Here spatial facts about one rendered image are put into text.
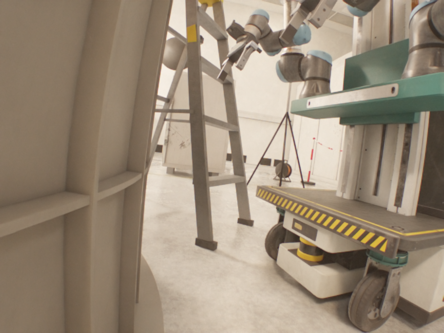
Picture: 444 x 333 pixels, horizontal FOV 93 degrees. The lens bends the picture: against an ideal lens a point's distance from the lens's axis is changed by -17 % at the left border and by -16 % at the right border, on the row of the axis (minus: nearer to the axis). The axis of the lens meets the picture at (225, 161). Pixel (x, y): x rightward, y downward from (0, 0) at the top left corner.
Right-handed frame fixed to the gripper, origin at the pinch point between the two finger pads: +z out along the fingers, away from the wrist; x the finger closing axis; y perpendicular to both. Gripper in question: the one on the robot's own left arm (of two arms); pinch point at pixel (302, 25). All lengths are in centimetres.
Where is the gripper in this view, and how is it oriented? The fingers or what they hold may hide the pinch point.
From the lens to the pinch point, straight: 59.4
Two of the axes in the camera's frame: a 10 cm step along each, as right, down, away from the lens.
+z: -5.3, 8.5, 0.6
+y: -8.2, -4.9, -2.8
